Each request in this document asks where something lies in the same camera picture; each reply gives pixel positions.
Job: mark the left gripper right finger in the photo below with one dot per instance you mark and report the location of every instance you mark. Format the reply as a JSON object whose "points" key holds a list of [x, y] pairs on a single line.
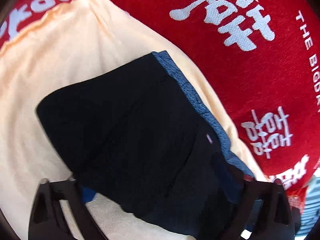
{"points": [[262, 208]]}

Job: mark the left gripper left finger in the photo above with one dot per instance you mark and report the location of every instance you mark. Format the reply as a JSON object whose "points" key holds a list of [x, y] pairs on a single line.
{"points": [[47, 220]]}

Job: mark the black pants with blue trim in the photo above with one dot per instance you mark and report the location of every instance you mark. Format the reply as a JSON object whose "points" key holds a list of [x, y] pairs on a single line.
{"points": [[141, 136]]}

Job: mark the red embroidered cushion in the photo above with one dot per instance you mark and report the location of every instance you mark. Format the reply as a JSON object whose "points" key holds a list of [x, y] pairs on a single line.
{"points": [[297, 197]]}

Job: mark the red wedding sofa cover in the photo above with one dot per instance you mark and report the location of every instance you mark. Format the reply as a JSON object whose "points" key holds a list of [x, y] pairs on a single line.
{"points": [[260, 56]]}

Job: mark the peach towel mat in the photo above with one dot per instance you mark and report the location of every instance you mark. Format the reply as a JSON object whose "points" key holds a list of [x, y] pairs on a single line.
{"points": [[73, 42]]}

